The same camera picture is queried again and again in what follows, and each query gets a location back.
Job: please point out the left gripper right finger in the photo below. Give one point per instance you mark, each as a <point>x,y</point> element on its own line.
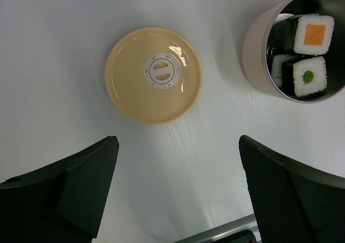
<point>292,201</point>

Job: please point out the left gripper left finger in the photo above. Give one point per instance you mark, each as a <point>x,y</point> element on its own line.
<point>63,201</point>

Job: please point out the green sushi roll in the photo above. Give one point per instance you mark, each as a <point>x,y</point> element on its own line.
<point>304,76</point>

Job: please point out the orange sushi roll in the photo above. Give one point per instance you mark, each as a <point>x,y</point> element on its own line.
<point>304,34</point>

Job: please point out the round tan lid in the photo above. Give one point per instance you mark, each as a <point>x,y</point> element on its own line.
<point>153,75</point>

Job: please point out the round steel container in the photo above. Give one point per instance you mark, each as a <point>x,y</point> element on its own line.
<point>259,48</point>

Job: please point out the aluminium mounting rail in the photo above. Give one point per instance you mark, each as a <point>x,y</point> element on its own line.
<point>244,229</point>

